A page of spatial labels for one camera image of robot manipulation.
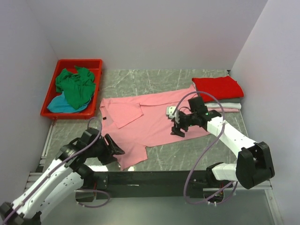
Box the green t shirt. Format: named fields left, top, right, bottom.
left=55, top=66, right=96, bottom=110

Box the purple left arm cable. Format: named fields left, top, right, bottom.
left=2, top=116, right=111, bottom=223

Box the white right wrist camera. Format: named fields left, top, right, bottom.
left=166, top=106, right=179, bottom=119

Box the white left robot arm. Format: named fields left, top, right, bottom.
left=0, top=128, right=125, bottom=225

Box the aluminium frame rail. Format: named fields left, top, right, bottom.
left=14, top=124, right=282, bottom=225

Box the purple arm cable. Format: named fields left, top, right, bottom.
left=2, top=116, right=111, bottom=223
left=176, top=91, right=237, bottom=205

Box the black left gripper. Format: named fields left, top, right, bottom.
left=87, top=134, right=125, bottom=165

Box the folded grey t shirt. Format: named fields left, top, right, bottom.
left=204, top=97, right=241, bottom=104

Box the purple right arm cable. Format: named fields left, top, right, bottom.
left=176, top=91, right=237, bottom=205

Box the folded red t shirt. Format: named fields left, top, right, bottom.
left=192, top=76, right=244, bottom=100

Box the red plastic bin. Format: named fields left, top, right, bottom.
left=40, top=59, right=102, bottom=120

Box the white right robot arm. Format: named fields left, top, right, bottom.
left=166, top=97, right=275, bottom=189

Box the blue t shirt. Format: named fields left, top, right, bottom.
left=47, top=91, right=94, bottom=113

